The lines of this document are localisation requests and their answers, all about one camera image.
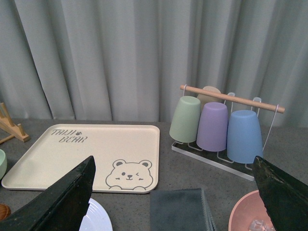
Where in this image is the green plastic cup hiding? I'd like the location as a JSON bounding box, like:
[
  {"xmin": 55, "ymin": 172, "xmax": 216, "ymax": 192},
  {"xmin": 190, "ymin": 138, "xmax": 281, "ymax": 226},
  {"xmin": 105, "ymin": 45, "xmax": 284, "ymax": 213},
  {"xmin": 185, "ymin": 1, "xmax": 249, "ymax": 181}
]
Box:
[{"xmin": 169, "ymin": 96, "xmax": 201, "ymax": 143}]

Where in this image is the white ridged plate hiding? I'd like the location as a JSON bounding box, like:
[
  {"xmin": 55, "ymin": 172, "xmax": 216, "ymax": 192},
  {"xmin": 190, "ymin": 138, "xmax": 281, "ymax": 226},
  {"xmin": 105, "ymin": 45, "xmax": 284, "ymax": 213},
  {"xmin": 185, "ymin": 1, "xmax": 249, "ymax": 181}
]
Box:
[{"xmin": 79, "ymin": 198, "xmax": 113, "ymax": 231}]

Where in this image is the wooden peg dish rack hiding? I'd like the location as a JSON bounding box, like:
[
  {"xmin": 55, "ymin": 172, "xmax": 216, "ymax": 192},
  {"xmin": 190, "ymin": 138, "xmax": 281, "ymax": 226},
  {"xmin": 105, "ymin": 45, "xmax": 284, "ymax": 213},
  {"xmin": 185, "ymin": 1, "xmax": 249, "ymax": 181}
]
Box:
[{"xmin": 0, "ymin": 103, "xmax": 30, "ymax": 144}]

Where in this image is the light green bowl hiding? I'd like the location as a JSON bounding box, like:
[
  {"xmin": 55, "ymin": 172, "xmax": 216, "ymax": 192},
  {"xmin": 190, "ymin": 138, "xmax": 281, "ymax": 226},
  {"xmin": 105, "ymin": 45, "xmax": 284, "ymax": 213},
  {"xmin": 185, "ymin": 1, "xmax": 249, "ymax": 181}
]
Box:
[{"xmin": 0, "ymin": 149, "xmax": 7, "ymax": 179}]

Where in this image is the white wire cup rack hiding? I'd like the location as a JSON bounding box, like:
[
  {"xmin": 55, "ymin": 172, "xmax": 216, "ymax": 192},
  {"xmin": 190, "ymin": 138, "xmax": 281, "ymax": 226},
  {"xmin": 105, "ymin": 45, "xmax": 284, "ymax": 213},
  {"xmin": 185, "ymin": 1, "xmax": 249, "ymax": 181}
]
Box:
[{"xmin": 171, "ymin": 85, "xmax": 285, "ymax": 181}]

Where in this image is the beige plastic cup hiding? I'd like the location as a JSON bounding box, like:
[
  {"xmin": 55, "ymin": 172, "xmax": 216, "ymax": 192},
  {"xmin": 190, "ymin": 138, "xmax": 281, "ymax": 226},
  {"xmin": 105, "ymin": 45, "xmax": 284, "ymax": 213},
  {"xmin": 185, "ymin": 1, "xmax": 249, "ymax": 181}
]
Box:
[{"xmin": 197, "ymin": 86, "xmax": 222, "ymax": 105}]

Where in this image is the grey curtain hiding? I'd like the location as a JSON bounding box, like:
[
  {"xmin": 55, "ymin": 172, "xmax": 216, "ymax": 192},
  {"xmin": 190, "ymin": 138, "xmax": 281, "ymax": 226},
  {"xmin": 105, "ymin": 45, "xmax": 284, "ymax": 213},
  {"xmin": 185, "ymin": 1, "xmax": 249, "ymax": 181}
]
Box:
[{"xmin": 0, "ymin": 0, "xmax": 308, "ymax": 127}]

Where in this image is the purple plastic cup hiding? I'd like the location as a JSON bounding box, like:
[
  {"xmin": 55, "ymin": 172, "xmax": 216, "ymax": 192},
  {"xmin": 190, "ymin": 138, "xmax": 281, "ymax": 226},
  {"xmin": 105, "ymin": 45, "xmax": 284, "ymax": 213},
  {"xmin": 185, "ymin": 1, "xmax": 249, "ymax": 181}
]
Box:
[{"xmin": 196, "ymin": 102, "xmax": 229, "ymax": 152}]

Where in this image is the pink bowl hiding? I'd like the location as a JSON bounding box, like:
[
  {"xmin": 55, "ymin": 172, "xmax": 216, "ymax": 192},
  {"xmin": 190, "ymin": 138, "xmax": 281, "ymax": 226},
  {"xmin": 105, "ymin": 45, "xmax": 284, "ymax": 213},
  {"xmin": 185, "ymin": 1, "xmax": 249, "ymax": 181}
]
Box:
[{"xmin": 228, "ymin": 190, "xmax": 275, "ymax": 231}]

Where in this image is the blue plastic cup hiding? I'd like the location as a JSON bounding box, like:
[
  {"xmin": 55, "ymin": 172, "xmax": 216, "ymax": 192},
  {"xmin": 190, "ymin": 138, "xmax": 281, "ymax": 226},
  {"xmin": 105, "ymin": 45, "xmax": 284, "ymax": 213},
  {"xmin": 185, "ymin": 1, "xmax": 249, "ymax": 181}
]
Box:
[{"xmin": 227, "ymin": 110, "xmax": 263, "ymax": 164}]

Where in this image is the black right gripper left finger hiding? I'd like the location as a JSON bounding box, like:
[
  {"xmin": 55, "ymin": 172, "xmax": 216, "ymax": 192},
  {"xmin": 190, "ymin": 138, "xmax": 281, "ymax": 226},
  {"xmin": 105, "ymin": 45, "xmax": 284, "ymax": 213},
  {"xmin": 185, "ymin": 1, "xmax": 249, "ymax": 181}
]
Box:
[{"xmin": 0, "ymin": 155, "xmax": 96, "ymax": 231}]

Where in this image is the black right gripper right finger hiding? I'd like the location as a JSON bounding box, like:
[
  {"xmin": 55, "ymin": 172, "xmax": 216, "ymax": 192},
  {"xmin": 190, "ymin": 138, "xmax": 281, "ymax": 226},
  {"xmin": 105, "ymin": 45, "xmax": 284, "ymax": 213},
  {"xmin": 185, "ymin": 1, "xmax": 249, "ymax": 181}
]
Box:
[{"xmin": 253, "ymin": 156, "xmax": 308, "ymax": 231}]

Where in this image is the brown walnut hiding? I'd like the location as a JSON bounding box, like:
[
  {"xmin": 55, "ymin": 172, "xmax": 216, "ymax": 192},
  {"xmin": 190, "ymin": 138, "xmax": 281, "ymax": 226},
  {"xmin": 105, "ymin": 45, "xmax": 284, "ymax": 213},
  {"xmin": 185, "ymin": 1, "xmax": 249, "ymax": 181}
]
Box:
[{"xmin": 0, "ymin": 204, "xmax": 11, "ymax": 221}]

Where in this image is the dark grey folded cloth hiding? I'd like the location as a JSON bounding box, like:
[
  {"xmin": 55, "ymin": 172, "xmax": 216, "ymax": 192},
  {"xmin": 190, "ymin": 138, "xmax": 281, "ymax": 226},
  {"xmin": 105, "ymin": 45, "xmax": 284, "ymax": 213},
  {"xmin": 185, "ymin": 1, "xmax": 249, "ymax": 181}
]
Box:
[{"xmin": 150, "ymin": 188, "xmax": 217, "ymax": 231}]

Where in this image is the cream bear serving tray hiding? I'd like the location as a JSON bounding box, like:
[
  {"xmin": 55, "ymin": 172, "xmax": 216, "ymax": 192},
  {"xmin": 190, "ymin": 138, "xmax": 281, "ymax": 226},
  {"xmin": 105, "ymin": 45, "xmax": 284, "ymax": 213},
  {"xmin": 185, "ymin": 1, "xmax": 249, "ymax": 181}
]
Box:
[{"xmin": 1, "ymin": 124, "xmax": 160, "ymax": 193}]

